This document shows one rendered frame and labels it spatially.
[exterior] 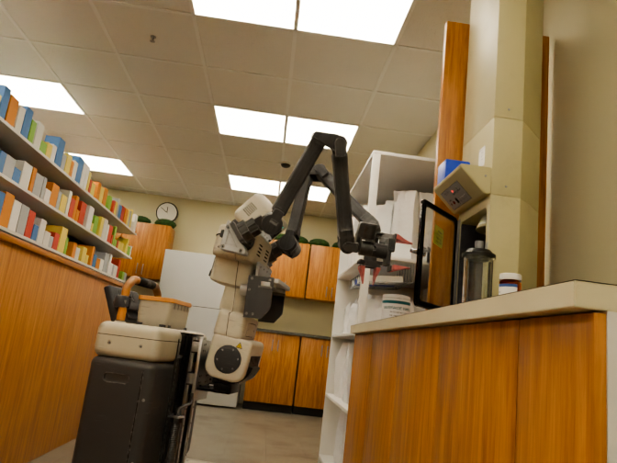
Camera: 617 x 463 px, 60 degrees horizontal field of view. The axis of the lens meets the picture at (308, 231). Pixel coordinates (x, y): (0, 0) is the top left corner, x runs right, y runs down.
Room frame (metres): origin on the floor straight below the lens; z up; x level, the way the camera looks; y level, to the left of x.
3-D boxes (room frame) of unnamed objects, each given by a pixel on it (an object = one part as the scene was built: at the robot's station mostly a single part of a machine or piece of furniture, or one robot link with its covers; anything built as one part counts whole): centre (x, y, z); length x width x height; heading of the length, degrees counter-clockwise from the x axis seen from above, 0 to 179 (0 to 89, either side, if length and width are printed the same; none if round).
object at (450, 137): (2.20, -0.76, 1.64); 0.49 x 0.03 x 1.40; 93
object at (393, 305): (2.51, -0.45, 1.01); 0.13 x 0.13 x 0.15
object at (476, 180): (1.97, -0.56, 1.46); 0.32 x 0.11 x 0.10; 3
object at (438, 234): (2.01, -0.50, 1.19); 0.30 x 0.01 x 0.40; 139
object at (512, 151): (1.98, -0.75, 1.32); 0.32 x 0.25 x 0.77; 3
